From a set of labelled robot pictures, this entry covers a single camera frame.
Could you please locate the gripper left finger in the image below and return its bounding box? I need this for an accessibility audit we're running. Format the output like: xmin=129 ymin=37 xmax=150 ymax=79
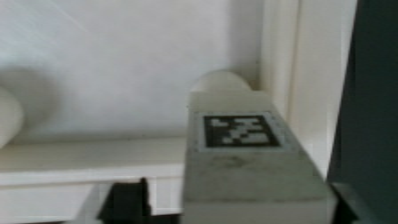
xmin=97 ymin=179 xmax=150 ymax=224

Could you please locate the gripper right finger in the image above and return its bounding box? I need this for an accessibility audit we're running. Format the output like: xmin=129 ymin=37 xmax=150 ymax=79
xmin=330 ymin=182 xmax=392 ymax=224

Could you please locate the white table leg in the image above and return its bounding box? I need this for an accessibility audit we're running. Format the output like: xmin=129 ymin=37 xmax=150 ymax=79
xmin=180 ymin=71 xmax=335 ymax=224

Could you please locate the white square table top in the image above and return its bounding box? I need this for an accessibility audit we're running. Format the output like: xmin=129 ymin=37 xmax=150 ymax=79
xmin=0 ymin=0 xmax=358 ymax=224

